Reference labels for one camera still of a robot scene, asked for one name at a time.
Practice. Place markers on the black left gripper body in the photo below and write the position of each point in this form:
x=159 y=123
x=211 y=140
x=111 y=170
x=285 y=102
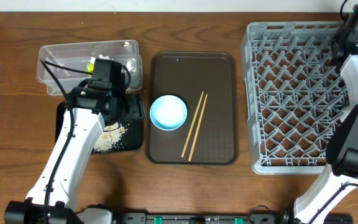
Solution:
x=119 y=108

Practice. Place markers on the yellow snack wrapper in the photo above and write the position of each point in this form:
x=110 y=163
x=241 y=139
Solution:
x=90 y=67

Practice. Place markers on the white rice pile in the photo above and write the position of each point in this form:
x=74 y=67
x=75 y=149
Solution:
x=110 y=139

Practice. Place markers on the light blue bowl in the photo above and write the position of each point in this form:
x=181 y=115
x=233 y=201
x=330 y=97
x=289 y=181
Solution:
x=168 y=112

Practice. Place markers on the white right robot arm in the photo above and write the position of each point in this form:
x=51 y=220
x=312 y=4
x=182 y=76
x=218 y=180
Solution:
x=340 y=174

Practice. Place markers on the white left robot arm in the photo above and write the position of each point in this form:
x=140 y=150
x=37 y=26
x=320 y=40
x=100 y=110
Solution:
x=53 y=198

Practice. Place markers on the black waste tray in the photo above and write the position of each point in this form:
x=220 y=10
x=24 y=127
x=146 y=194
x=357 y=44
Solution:
x=132 y=139

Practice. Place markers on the clear plastic waste bin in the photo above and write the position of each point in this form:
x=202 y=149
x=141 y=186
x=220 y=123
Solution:
x=68 y=61

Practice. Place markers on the grey dishwasher rack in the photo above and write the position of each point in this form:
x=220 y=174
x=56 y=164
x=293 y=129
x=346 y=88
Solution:
x=295 y=97

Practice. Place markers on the brown serving tray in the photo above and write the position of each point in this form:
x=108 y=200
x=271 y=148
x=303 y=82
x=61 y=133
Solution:
x=186 y=75

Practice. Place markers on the left wooden chopstick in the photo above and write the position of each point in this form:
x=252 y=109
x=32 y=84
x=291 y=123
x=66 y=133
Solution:
x=192 y=124

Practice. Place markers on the wooden chopstick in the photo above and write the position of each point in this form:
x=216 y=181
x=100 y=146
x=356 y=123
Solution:
x=192 y=124
x=197 y=129

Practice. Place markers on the right wooden chopstick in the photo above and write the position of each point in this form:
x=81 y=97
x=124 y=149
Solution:
x=197 y=129

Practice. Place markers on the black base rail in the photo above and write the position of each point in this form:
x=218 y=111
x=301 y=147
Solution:
x=197 y=218

